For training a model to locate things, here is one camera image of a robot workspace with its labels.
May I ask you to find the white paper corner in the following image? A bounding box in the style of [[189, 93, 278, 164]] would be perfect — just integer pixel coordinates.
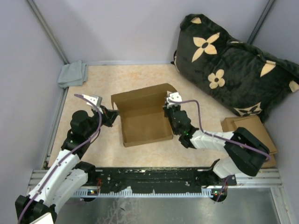
[[30, 212, 54, 224]]

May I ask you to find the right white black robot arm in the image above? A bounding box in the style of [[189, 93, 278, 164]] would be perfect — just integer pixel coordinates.
[[163, 105, 271, 185]]

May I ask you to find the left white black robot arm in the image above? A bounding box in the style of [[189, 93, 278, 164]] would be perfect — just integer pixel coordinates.
[[15, 106, 119, 224]]

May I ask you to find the grey folded cloth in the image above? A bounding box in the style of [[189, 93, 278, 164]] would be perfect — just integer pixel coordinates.
[[57, 60, 88, 89]]

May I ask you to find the black plush flower-pattern bag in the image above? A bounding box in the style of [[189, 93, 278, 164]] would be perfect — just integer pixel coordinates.
[[173, 14, 299, 121]]

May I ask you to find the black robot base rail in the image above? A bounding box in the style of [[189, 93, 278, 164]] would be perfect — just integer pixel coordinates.
[[84, 167, 224, 194]]

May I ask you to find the large flat folded cardboard box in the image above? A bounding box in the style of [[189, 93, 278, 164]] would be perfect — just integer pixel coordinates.
[[221, 117, 276, 168]]

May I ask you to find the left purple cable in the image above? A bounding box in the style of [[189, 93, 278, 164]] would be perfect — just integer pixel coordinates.
[[17, 94, 103, 222]]

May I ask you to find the aluminium frame rail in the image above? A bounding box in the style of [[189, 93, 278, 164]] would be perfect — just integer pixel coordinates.
[[28, 168, 295, 224]]

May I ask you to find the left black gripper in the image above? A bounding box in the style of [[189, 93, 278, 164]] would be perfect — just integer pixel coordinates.
[[85, 105, 120, 138]]

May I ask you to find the brown cardboard box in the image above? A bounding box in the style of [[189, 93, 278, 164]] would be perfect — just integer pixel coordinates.
[[111, 83, 177, 147]]

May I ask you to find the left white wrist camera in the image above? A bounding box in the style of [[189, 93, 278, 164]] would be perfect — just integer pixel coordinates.
[[83, 94, 102, 111]]

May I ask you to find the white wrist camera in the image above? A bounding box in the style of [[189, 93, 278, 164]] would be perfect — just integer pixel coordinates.
[[83, 94, 102, 111], [165, 92, 182, 109]]

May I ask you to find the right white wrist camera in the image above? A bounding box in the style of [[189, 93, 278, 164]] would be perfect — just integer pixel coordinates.
[[165, 92, 182, 109]]

